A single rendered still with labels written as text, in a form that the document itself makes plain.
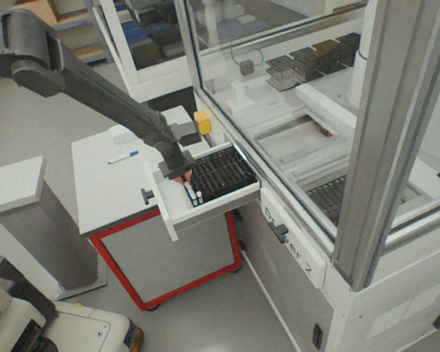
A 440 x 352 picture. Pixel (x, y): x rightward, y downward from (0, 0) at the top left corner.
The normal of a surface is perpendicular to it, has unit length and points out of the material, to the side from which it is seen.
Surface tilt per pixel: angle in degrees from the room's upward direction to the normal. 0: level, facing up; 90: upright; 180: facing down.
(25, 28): 45
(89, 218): 0
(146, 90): 90
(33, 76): 121
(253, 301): 0
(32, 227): 90
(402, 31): 90
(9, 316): 8
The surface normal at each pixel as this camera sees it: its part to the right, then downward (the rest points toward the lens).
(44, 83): 0.26, 0.92
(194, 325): -0.15, -0.72
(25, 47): 0.44, -0.37
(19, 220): 0.28, 0.63
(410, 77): -0.92, 0.36
